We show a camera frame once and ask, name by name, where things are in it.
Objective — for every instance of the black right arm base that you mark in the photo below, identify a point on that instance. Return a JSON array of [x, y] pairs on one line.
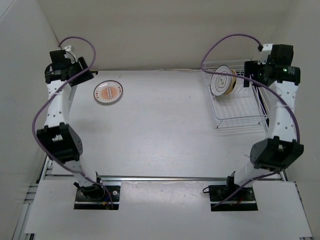
[[242, 201]]

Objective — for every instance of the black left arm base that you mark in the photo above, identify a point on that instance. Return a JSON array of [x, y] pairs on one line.
[[95, 197]]

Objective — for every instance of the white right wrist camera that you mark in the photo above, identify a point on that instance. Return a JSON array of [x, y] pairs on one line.
[[264, 53]]

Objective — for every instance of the beige plate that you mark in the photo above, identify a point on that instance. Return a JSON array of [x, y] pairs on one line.
[[234, 79], [229, 88]]

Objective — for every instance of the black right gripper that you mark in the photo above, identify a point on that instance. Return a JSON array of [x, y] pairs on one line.
[[251, 67]]

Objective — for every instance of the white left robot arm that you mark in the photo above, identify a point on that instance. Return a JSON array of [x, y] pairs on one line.
[[60, 141]]

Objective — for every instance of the beige plate front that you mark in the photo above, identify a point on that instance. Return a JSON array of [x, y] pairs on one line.
[[229, 88]]

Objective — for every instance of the white wire dish rack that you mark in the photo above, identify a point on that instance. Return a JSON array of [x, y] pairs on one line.
[[243, 107]]

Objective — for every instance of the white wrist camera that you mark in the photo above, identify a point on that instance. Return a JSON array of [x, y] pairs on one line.
[[69, 51], [264, 53]]

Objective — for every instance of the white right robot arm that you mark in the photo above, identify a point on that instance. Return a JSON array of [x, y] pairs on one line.
[[274, 72]]

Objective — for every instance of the white plate with dark rings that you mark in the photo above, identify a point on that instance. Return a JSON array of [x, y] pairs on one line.
[[220, 80]]

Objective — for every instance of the orange sunburst white plate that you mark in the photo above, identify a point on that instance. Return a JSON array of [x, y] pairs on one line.
[[108, 92]]

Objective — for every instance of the beige plate rear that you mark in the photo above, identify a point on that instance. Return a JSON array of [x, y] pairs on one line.
[[234, 79]]

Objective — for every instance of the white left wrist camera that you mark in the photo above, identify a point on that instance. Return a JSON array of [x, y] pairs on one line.
[[69, 51]]

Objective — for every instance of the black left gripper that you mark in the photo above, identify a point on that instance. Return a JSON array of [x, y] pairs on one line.
[[86, 76]]

